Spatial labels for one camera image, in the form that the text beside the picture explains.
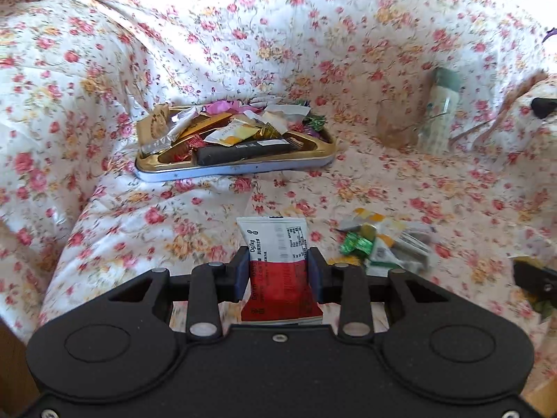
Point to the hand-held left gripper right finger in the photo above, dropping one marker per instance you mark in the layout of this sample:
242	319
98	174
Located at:
315	276

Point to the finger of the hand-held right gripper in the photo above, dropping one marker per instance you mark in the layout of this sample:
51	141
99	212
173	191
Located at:
537	278

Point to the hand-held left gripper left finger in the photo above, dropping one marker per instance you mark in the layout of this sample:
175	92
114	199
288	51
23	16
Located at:
241	276

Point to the red white snack packet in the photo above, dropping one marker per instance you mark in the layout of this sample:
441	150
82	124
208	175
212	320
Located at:
274	239

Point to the yellow candy packet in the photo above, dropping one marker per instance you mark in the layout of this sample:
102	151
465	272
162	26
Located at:
346	261

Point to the orange white snack packet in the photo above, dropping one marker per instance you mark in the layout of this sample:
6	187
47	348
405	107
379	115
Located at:
370	217

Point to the blue-rimmed gold tin tray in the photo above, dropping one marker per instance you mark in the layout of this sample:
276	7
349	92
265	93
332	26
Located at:
243	167

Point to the floral bedsheet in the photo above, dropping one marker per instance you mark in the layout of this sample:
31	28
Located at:
130	226

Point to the pile of mixed snack packets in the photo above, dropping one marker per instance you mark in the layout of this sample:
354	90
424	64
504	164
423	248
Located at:
226	133

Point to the thin wooden stick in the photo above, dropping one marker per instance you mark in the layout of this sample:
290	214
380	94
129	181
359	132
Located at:
474	129

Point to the clear glass cup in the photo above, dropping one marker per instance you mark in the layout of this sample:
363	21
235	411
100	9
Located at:
394	126

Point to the bottle with teal lid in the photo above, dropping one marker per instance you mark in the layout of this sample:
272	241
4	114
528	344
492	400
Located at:
439	109

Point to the purple clip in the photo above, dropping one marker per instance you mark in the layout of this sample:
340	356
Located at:
551	35

